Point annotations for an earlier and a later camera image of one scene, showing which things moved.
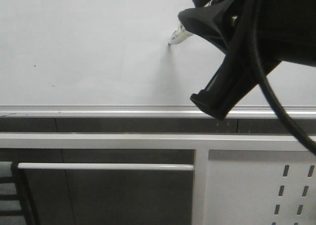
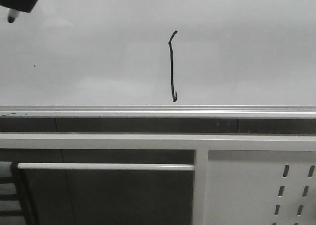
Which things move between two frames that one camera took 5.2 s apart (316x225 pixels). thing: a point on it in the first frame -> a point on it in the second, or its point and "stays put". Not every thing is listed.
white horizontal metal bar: [108, 166] stays put
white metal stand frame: [201, 143] stays put
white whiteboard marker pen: [180, 34] -> [12, 15]
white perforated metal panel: [254, 187] stays put
